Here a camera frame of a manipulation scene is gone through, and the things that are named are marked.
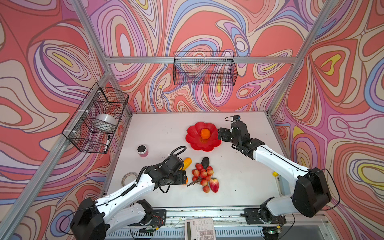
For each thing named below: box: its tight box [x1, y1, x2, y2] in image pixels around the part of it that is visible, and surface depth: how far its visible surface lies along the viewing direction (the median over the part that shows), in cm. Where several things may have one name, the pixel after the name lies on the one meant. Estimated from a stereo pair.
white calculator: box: [184, 218, 216, 240], surface depth 70 cm
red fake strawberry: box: [209, 174, 220, 193], surface depth 82 cm
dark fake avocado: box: [201, 157, 210, 170], surface depth 92 cm
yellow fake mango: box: [182, 157, 192, 171], surface depth 92 cm
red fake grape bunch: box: [187, 163, 214, 193], surface depth 82 cm
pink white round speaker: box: [137, 145, 149, 158], surface depth 95 cm
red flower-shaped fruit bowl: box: [185, 122, 222, 152], surface depth 106 cm
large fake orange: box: [200, 128, 211, 140], surface depth 103 cm
